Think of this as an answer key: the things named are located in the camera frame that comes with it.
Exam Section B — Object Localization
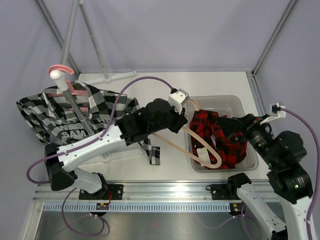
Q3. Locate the grey black plaid shirt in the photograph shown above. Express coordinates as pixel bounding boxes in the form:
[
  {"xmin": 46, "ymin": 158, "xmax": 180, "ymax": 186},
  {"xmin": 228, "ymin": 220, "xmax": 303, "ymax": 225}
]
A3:
[{"xmin": 16, "ymin": 81, "xmax": 161, "ymax": 166}]

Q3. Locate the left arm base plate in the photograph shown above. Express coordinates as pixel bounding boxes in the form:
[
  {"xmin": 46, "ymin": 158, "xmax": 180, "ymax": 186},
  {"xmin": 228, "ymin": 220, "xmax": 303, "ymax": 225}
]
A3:
[{"xmin": 78, "ymin": 183, "xmax": 125, "ymax": 217}]

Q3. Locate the slotted cable duct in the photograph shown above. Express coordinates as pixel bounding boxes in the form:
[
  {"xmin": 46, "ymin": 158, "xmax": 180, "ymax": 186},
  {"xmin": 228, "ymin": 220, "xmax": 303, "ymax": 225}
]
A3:
[{"xmin": 43, "ymin": 202, "xmax": 231, "ymax": 213}]

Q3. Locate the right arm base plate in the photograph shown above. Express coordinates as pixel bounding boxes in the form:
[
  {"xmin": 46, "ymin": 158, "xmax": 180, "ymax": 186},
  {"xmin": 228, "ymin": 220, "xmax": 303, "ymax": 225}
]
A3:
[{"xmin": 205, "ymin": 183, "xmax": 239, "ymax": 200}]

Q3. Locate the clear plastic bin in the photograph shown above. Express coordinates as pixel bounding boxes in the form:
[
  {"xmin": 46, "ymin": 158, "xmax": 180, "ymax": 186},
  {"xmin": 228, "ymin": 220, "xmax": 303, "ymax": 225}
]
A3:
[{"xmin": 190, "ymin": 95, "xmax": 259, "ymax": 174}]

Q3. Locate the grey clothes rack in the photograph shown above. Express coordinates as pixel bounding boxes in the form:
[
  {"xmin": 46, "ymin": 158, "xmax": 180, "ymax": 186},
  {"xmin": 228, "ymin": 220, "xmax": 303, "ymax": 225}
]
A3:
[{"xmin": 49, "ymin": 0, "xmax": 137, "ymax": 135}]

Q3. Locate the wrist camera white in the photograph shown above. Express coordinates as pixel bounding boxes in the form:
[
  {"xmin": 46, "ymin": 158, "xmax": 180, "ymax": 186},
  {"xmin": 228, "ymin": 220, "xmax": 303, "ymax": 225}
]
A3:
[
  {"xmin": 260, "ymin": 102, "xmax": 286, "ymax": 125},
  {"xmin": 168, "ymin": 88, "xmax": 190, "ymax": 115}
]

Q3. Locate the red black plaid shirt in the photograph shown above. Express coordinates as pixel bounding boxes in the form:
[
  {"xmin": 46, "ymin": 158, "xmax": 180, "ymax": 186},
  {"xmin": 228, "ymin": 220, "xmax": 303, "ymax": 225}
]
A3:
[{"xmin": 189, "ymin": 109, "xmax": 247, "ymax": 170}]

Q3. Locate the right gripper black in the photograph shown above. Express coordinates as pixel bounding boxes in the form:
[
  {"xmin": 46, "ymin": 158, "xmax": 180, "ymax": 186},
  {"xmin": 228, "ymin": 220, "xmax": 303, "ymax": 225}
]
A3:
[{"xmin": 216, "ymin": 112, "xmax": 279, "ymax": 167}]

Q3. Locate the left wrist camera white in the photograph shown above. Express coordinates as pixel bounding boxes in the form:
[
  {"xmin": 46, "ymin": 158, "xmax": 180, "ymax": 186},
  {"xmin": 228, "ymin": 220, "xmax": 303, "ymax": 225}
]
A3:
[{"xmin": 168, "ymin": 88, "xmax": 190, "ymax": 115}]

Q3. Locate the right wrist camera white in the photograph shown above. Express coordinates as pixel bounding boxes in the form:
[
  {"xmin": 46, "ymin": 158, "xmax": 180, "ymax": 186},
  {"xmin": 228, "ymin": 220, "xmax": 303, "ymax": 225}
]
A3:
[{"xmin": 260, "ymin": 102, "xmax": 286, "ymax": 125}]

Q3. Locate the aluminium front rail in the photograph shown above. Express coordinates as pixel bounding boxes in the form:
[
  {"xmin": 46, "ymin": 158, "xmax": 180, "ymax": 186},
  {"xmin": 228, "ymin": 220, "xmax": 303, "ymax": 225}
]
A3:
[{"xmin": 32, "ymin": 181, "xmax": 279, "ymax": 203}]

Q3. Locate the pink plastic hanger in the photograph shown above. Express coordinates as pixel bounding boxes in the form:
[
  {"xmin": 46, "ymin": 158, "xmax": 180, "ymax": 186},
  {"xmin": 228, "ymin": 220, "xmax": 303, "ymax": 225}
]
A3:
[{"xmin": 47, "ymin": 64, "xmax": 88, "ymax": 113}]

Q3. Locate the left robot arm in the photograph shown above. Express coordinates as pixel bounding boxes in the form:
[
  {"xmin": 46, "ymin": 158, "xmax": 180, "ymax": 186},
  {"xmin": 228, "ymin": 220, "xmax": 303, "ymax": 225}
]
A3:
[{"xmin": 45, "ymin": 98, "xmax": 187, "ymax": 200}]

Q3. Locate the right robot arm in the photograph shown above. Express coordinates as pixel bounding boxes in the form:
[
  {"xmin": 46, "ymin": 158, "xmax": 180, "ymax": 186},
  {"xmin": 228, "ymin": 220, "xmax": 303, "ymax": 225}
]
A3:
[{"xmin": 218, "ymin": 114, "xmax": 317, "ymax": 240}]

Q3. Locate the beige plastic hanger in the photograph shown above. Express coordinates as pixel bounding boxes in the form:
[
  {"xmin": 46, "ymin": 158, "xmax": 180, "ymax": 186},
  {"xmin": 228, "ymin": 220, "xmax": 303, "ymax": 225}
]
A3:
[{"xmin": 152, "ymin": 98, "xmax": 223, "ymax": 170}]

